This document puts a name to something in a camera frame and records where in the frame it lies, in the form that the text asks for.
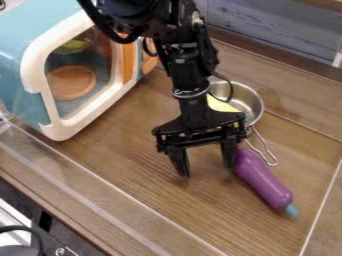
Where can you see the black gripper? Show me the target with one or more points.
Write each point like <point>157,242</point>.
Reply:
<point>200,125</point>

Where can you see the purple toy eggplant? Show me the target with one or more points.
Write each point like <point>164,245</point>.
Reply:
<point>255,174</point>

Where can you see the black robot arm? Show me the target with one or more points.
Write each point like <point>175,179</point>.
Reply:
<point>173,25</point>

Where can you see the yellow toy banana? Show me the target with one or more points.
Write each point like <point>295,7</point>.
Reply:
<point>233,107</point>

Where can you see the orange microwave turntable plate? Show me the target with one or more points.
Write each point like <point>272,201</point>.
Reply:
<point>70,82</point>

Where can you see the blue toy microwave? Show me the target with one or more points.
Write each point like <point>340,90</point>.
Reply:
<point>46,34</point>

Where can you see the silver pot with wire handle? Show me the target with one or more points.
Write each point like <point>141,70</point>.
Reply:
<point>228,91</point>

